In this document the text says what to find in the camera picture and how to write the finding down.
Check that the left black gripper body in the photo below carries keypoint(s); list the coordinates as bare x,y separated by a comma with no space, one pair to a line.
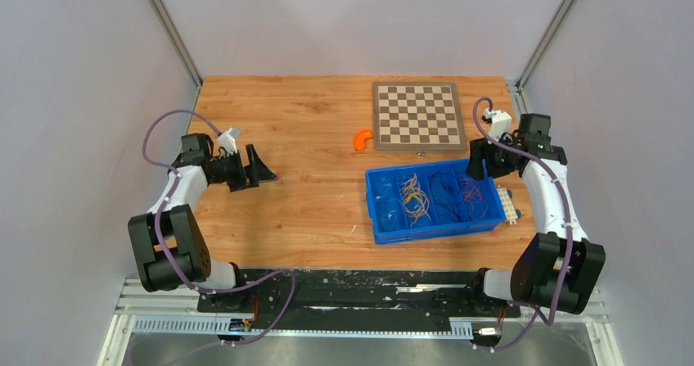
229,170

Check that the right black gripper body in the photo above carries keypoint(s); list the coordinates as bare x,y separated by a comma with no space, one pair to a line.
499,161

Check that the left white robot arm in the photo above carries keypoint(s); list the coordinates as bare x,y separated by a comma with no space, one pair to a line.
168,246

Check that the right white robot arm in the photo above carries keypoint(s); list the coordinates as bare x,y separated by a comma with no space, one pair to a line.
560,267

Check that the white toy block strip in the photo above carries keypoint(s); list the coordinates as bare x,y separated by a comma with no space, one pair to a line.
512,213

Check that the blue plastic divided bin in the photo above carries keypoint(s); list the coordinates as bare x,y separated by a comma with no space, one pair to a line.
410,203

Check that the wooden chessboard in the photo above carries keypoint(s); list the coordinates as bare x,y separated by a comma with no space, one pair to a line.
417,116

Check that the orange curved plastic piece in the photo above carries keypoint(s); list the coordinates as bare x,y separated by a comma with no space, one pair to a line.
361,138

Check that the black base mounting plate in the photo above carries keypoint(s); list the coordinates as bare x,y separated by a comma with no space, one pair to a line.
359,300

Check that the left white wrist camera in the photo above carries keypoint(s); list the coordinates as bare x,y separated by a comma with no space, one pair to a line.
227,141

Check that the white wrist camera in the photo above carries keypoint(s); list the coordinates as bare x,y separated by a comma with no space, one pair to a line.
499,122
227,141

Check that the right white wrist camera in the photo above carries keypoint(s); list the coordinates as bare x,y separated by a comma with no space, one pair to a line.
499,122

